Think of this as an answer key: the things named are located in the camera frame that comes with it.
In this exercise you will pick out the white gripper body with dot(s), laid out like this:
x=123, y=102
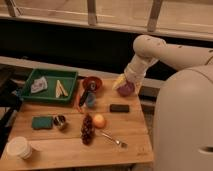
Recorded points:
x=134, y=72

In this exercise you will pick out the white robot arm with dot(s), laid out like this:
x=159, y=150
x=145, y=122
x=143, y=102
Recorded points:
x=148, y=50

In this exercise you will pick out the purple bowl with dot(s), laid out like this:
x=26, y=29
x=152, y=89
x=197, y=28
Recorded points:
x=127, y=89

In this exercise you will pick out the orange red bowl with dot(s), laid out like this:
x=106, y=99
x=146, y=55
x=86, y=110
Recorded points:
x=92, y=79

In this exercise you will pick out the black rectangular block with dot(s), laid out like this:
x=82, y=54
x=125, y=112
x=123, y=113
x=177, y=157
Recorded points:
x=119, y=108

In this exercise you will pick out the blue plastic cup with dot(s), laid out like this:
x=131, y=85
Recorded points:
x=90, y=100

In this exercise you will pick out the orange apple fruit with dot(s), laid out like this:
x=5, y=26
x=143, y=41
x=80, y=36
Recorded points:
x=99, y=121

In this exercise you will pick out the orange carrot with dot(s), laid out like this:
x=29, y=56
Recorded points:
x=77, y=103

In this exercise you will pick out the silver metal fork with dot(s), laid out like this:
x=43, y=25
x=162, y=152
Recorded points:
x=116, y=141

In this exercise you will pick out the bunch of dark grapes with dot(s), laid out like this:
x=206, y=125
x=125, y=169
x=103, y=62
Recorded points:
x=87, y=130

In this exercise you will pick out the pale yellow banana pieces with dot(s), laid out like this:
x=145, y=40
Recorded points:
x=60, y=90

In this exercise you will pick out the small metal cup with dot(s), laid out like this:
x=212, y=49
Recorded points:
x=60, y=122

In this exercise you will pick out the green plastic tray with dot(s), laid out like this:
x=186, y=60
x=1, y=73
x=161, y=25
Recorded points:
x=68, y=79

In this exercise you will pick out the crumpled grey cloth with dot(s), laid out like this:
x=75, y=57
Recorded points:
x=39, y=85

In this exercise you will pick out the green sponge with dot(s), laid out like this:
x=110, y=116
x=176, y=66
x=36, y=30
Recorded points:
x=42, y=122

